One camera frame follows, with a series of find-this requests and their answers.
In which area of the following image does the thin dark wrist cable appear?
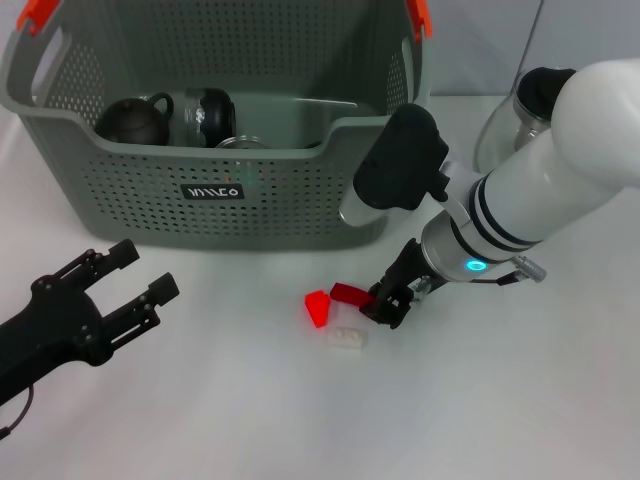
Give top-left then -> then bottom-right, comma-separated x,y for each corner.
469,271 -> 526,287
0,383 -> 35,442

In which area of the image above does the dark red curved brick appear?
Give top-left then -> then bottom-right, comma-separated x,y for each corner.
330,282 -> 375,310

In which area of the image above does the clear translucent toy brick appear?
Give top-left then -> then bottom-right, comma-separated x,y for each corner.
328,326 -> 370,355

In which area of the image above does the thin dark left wrist cable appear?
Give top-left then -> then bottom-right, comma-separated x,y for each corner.
0,383 -> 35,442

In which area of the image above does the grey right wrist cable connector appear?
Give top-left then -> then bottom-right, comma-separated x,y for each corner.
513,254 -> 550,285

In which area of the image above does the glass pitcher black lid handle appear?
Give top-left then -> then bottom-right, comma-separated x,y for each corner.
473,67 -> 579,172

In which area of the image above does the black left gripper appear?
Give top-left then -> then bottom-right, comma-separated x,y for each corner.
0,238 -> 180,399

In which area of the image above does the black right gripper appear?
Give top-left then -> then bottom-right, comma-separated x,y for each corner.
359,237 -> 427,331

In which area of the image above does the grey perforated storage bin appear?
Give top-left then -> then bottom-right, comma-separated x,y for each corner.
0,0 -> 434,251

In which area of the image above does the orange-red slope brick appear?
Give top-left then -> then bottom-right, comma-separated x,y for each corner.
303,289 -> 332,330

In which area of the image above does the thin dark right wrist cable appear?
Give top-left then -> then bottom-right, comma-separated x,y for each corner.
469,271 -> 526,287

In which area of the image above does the orange bin handle clip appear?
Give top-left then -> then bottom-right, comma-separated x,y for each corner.
405,0 -> 434,39
16,0 -> 61,36

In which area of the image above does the dark clay teapot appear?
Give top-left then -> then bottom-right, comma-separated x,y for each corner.
93,92 -> 175,148

